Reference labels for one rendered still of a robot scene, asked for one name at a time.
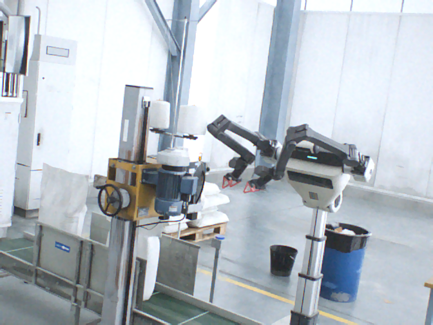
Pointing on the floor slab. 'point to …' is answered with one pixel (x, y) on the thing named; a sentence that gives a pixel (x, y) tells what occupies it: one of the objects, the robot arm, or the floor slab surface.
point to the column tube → (135, 119)
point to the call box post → (214, 276)
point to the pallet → (195, 235)
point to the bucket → (282, 259)
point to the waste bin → (343, 262)
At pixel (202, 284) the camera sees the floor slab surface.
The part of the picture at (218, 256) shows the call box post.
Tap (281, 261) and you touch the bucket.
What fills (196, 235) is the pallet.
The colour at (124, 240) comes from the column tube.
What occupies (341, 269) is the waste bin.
